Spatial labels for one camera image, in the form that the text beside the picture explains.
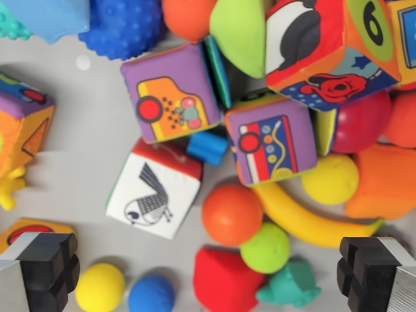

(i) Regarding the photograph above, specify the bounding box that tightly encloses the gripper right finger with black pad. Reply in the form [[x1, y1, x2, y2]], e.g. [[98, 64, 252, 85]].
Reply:
[[336, 236, 416, 312]]

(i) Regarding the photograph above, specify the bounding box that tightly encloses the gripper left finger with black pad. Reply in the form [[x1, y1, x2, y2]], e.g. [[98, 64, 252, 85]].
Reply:
[[0, 231, 81, 312]]

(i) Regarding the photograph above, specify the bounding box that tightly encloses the fabric cube number six panda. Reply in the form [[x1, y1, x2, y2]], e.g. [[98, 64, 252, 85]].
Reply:
[[265, 0, 402, 112]]

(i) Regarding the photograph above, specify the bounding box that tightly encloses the orange fabric cube red button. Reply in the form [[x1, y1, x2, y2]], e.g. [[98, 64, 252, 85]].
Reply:
[[0, 218, 77, 255]]

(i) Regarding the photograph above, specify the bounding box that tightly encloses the small yellow ball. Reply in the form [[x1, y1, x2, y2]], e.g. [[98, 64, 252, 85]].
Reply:
[[75, 263, 127, 312]]

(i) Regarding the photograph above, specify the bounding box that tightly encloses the teal rubber animal toy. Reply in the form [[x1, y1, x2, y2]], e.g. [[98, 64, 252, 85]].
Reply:
[[255, 259, 322, 309]]

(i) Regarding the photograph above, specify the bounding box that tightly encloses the yellow toy banana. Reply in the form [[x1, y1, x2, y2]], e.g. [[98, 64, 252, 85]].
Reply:
[[252, 181, 385, 249]]

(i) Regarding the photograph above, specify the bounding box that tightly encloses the orange fabric shape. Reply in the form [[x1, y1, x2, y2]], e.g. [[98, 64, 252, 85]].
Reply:
[[344, 144, 416, 221]]

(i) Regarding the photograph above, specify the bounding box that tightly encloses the yellow spiky toy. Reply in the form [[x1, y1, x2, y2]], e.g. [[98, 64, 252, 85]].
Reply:
[[0, 166, 27, 211]]

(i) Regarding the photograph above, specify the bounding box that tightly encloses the large yellow ball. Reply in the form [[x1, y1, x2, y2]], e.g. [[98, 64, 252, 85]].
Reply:
[[301, 153, 360, 206]]

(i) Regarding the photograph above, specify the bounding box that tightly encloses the green foam ball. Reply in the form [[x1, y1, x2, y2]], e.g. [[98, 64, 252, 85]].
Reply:
[[239, 222, 291, 275]]

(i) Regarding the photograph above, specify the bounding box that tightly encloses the small blue ball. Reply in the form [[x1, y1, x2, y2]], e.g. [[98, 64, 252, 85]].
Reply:
[[127, 275, 177, 312]]

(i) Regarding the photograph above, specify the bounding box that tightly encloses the white fabric cube bird print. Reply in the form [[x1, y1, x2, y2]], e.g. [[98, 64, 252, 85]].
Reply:
[[105, 138, 205, 241]]

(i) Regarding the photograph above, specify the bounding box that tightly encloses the red foam shape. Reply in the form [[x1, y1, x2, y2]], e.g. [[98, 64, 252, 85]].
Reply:
[[192, 248, 267, 312]]

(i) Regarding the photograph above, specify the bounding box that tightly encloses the yellow-green fabric cube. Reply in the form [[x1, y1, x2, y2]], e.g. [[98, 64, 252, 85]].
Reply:
[[313, 108, 339, 157]]

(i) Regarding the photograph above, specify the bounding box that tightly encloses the magenta ball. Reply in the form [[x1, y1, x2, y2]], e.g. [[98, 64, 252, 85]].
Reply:
[[330, 90, 393, 154]]

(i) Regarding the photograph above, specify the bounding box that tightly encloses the orange foam ball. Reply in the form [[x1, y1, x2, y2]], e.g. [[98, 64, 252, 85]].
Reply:
[[162, 0, 218, 43], [201, 184, 264, 247]]

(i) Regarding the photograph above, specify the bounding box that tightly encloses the orange fabric cube triangle print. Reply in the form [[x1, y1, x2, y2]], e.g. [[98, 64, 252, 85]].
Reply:
[[0, 72, 57, 177]]

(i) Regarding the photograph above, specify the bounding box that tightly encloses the orange-red ball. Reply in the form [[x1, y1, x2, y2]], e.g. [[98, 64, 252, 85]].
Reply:
[[384, 92, 416, 150]]

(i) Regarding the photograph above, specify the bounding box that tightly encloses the purple fabric cube radio print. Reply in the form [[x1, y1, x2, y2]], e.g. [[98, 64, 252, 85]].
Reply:
[[224, 96, 319, 187]]

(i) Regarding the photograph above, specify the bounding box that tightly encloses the blue wooden block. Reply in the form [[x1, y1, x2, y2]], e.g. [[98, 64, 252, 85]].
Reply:
[[186, 131, 229, 167]]

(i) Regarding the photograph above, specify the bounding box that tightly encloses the purple fabric cube shoe print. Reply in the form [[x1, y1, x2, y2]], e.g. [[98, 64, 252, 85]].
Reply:
[[120, 42, 224, 144]]

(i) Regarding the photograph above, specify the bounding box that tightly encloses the fabric cube ABC book print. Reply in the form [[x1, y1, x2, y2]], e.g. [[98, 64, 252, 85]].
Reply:
[[387, 0, 416, 89]]

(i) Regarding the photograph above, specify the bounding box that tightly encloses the teal bumpy toy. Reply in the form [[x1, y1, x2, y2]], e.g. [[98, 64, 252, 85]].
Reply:
[[0, 5, 34, 42]]

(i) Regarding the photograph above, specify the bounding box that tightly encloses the teal edged fabric cube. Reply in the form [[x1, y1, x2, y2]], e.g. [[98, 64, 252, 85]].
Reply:
[[202, 34, 233, 110]]

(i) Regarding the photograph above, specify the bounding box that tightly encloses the light blue foam shape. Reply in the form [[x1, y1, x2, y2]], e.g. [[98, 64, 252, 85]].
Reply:
[[5, 0, 92, 45]]

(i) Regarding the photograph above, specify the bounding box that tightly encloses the blue bumpy ball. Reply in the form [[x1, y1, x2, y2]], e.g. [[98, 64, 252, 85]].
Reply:
[[78, 0, 167, 62]]

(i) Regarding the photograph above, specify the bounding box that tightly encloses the green fabric shape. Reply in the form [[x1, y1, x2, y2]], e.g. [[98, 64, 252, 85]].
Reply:
[[209, 0, 271, 79]]

